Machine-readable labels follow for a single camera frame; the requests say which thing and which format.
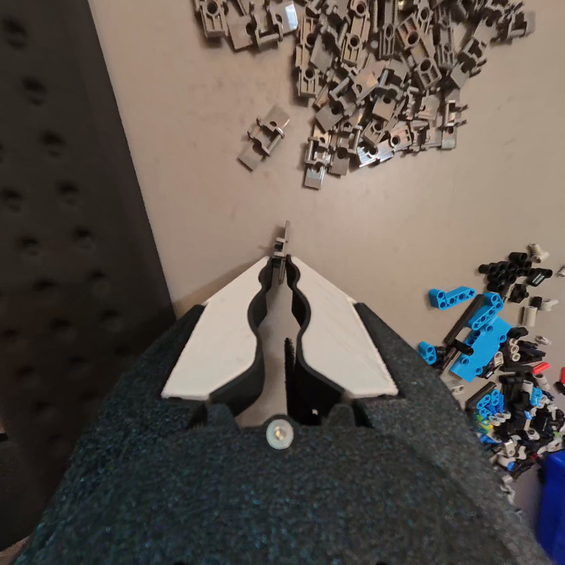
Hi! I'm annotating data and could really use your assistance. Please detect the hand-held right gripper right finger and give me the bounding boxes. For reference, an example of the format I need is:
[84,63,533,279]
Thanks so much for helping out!
[286,255,400,402]

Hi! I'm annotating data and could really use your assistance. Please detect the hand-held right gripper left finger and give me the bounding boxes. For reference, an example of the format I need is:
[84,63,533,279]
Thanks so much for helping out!
[161,256,273,416]

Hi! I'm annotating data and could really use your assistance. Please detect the pile of grey track links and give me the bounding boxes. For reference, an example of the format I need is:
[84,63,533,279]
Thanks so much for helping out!
[192,0,538,190]

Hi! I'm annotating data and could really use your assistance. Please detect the grey desk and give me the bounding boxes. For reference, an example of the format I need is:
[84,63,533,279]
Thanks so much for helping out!
[86,0,565,565]

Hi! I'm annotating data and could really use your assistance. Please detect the heap of mixed coloured bricks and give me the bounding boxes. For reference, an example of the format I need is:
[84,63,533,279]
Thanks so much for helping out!
[417,243,565,488]

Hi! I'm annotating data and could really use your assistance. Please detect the black perforated foam pad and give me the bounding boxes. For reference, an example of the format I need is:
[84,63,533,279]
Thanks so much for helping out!
[0,0,178,550]

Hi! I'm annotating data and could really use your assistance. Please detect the blue plastic bin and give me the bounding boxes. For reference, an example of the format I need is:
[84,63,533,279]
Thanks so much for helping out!
[535,449,565,562]

